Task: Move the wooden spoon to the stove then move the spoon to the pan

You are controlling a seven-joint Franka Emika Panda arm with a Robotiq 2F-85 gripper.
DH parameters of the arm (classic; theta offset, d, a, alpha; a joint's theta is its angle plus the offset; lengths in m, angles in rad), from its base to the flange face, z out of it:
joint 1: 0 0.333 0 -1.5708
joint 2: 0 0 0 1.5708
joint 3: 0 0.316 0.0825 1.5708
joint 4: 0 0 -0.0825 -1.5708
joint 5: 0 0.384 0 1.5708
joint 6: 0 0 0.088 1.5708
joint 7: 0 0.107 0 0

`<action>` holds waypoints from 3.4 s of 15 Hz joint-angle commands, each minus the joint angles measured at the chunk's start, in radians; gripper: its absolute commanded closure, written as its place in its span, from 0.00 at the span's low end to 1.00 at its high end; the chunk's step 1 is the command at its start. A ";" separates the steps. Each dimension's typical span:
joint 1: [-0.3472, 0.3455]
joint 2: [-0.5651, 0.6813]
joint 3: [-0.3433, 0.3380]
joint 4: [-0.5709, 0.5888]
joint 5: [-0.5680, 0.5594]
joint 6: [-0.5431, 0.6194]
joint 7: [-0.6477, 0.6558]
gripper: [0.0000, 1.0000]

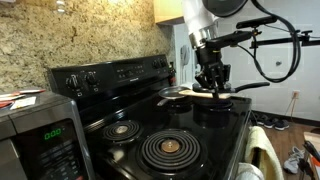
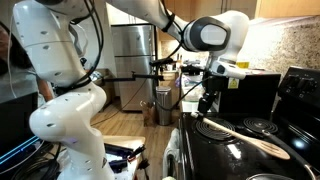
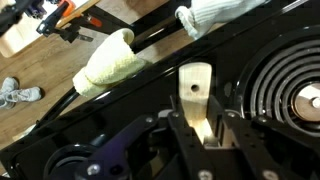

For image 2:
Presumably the person in grey shirt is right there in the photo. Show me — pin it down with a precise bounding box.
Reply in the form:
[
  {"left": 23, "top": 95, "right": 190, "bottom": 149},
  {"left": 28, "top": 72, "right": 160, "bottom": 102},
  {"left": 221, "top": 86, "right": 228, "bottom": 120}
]
[{"left": 0, "top": 21, "right": 54, "bottom": 105}]

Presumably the light wooden table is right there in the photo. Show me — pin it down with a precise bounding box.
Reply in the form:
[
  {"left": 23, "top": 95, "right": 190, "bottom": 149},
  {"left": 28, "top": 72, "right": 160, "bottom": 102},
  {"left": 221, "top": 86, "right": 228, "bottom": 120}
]
[{"left": 103, "top": 134, "right": 147, "bottom": 180}]

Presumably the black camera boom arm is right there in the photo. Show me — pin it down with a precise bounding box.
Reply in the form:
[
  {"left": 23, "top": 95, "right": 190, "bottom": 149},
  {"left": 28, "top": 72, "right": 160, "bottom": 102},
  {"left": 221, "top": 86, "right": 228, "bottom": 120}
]
[{"left": 101, "top": 70, "right": 165, "bottom": 84}]

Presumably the small brown bag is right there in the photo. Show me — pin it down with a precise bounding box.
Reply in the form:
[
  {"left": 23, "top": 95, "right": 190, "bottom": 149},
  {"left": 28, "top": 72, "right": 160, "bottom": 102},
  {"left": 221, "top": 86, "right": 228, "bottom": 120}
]
[{"left": 139, "top": 100, "right": 158, "bottom": 128}]

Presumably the white paper sheet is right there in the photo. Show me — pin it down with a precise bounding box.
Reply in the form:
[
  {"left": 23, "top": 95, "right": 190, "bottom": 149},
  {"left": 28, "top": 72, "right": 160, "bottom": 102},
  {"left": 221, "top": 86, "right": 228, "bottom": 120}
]
[{"left": 246, "top": 68, "right": 268, "bottom": 75}]

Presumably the black electric stove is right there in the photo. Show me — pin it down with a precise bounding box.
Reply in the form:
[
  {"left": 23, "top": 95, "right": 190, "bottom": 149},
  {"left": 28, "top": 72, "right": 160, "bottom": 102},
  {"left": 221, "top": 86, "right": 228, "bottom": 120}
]
[{"left": 178, "top": 66, "right": 320, "bottom": 180}]

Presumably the black microwave oven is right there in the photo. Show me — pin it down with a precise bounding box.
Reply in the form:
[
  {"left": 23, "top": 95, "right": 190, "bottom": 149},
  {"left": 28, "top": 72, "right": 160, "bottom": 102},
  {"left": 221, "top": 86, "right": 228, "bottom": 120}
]
[{"left": 208, "top": 68, "right": 282, "bottom": 118}]

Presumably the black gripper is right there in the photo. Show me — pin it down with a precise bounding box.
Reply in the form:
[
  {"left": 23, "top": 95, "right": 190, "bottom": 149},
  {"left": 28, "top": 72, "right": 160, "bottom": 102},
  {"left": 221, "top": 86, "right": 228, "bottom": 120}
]
[{"left": 198, "top": 77, "right": 228, "bottom": 115}]

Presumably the black tools pile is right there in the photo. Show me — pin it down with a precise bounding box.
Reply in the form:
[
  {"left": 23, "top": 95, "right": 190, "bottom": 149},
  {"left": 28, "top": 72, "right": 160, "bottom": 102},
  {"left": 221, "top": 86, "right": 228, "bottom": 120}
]
[{"left": 104, "top": 143, "right": 147, "bottom": 174}]

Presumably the black cable bundle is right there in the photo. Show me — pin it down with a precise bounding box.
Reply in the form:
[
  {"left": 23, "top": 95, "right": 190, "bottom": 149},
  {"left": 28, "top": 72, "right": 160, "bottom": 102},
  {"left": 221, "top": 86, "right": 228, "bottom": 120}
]
[{"left": 9, "top": 143, "right": 65, "bottom": 180}]

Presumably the white cutting board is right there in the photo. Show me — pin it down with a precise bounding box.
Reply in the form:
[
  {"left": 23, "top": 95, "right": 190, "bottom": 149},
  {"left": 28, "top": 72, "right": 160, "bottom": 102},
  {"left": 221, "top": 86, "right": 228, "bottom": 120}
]
[{"left": 180, "top": 99, "right": 202, "bottom": 114}]

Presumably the stainless steel trash can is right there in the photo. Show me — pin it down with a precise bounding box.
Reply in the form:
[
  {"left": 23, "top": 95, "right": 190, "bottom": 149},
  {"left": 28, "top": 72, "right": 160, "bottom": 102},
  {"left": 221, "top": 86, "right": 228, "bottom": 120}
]
[{"left": 155, "top": 85, "right": 173, "bottom": 127}]

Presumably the pale yellow towel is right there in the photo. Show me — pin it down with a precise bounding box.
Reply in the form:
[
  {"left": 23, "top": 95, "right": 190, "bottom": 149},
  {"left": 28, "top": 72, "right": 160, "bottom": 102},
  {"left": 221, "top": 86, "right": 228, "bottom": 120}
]
[{"left": 162, "top": 128, "right": 183, "bottom": 180}]

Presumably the stainless steel refrigerator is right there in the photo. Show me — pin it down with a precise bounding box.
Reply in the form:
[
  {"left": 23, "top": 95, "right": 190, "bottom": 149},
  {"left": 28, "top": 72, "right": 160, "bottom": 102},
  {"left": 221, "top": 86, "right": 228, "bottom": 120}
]
[{"left": 110, "top": 23, "right": 157, "bottom": 112}]

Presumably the wooden spoon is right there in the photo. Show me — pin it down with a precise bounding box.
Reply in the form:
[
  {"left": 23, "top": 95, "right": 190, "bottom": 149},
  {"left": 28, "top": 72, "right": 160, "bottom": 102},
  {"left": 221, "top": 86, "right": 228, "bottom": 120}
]
[{"left": 190, "top": 112, "right": 291, "bottom": 161}]

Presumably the clear plastic container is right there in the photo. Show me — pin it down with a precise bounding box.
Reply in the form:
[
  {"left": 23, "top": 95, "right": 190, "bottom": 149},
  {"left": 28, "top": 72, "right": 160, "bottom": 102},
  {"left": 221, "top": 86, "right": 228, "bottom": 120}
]
[{"left": 182, "top": 84, "right": 204, "bottom": 102}]

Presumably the large coil burner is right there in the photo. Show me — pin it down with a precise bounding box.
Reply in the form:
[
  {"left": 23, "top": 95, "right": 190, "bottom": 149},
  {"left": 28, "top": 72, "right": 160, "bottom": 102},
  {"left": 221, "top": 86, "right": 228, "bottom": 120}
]
[{"left": 193, "top": 117, "right": 237, "bottom": 142}]

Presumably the small coil burner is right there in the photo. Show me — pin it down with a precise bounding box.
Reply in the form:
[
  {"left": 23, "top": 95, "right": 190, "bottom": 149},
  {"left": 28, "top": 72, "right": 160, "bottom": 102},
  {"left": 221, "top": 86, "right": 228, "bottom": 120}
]
[{"left": 242, "top": 116, "right": 279, "bottom": 135}]

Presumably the yellow box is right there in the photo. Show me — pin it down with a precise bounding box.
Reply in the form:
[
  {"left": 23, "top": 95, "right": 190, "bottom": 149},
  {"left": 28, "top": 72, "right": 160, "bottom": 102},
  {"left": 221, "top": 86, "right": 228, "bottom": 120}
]
[{"left": 235, "top": 61, "right": 250, "bottom": 70}]

